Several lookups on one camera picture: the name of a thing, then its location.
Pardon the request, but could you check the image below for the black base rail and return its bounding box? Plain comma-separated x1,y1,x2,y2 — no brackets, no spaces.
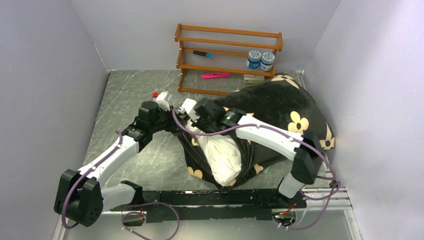
112,188,307,223

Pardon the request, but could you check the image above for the small white cardboard box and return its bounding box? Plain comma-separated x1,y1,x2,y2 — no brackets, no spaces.
243,74,266,84

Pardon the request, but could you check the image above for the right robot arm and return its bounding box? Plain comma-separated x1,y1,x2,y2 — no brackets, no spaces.
180,98,325,208

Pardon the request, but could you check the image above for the right blue lidded jar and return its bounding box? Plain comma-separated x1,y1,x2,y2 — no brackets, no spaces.
259,52,275,72

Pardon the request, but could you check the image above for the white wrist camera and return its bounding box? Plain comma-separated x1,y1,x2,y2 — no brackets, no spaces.
151,91,172,111
180,98,200,123

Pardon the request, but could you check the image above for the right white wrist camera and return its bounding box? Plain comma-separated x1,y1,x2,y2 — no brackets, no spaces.
180,98,200,123

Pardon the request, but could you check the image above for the blue lidded jar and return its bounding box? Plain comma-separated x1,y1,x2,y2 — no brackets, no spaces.
259,52,275,72
246,49,262,69

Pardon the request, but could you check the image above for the white pillow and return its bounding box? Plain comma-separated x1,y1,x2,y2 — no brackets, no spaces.
191,135,242,187

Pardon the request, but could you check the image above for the blue and black marker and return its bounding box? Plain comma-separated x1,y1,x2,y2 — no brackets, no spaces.
192,50,214,58

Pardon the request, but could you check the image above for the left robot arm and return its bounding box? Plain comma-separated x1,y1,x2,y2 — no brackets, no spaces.
54,98,177,230

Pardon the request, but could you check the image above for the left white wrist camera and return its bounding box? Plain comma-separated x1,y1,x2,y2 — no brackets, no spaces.
151,91,172,111

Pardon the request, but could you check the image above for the black pillowcase with beige flowers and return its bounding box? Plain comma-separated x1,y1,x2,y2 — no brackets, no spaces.
177,73,336,191

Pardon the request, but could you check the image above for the pink highlighter marker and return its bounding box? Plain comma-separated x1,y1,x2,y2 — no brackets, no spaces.
201,72,230,79

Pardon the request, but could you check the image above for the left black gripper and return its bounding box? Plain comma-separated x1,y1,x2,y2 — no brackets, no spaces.
149,105,186,133

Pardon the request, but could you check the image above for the left blue lidded jar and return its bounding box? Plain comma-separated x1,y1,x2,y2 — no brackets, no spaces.
246,49,262,69

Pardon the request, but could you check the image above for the wooden three-tier shelf rack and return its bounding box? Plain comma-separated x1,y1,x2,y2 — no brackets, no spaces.
174,23,284,96

